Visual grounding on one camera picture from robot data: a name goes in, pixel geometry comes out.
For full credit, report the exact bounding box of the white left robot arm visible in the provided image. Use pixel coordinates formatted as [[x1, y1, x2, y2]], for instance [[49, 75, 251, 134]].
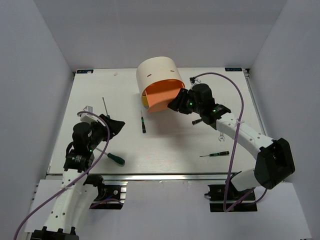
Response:
[[31, 110, 125, 240]]

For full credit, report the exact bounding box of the cream drawer cabinet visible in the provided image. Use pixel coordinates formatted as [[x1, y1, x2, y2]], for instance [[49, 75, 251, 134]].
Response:
[[136, 56, 184, 98]]

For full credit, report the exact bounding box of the orange drawer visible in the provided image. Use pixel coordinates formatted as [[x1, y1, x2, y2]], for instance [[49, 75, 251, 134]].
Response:
[[141, 79, 185, 113]]

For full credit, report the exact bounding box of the silver open-end wrench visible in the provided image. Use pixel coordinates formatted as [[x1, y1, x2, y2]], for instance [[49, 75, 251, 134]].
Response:
[[218, 132, 225, 142]]

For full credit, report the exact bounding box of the long green screwdriver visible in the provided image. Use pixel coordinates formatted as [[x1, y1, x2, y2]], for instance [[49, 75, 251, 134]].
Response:
[[102, 97, 110, 119]]

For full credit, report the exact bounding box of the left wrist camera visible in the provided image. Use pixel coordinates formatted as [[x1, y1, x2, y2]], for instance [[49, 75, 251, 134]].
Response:
[[79, 105, 96, 124]]

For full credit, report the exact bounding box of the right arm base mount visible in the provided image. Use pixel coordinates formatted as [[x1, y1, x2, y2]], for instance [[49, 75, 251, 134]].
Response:
[[204, 184, 258, 213]]

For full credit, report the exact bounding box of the large green-handled screwdriver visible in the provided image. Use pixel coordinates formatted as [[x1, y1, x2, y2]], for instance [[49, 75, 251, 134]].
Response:
[[96, 148, 126, 166]]

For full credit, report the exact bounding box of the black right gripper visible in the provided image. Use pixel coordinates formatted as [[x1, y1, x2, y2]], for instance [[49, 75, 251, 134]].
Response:
[[167, 88, 204, 115]]

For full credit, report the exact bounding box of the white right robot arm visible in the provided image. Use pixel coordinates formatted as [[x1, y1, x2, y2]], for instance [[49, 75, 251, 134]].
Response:
[[167, 83, 296, 200]]

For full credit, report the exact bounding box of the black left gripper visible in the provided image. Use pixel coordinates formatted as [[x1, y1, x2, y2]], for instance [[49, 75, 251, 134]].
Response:
[[87, 113, 125, 151]]

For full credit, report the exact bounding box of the aluminium table rail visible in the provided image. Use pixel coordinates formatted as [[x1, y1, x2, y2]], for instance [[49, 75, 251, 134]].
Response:
[[89, 173, 227, 182]]

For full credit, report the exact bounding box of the black green precision screwdriver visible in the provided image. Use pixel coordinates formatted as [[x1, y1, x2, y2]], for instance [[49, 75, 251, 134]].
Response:
[[200, 151, 230, 158], [140, 111, 147, 134]]

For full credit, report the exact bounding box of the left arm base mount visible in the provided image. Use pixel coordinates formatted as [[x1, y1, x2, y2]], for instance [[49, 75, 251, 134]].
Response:
[[90, 181, 127, 210]]

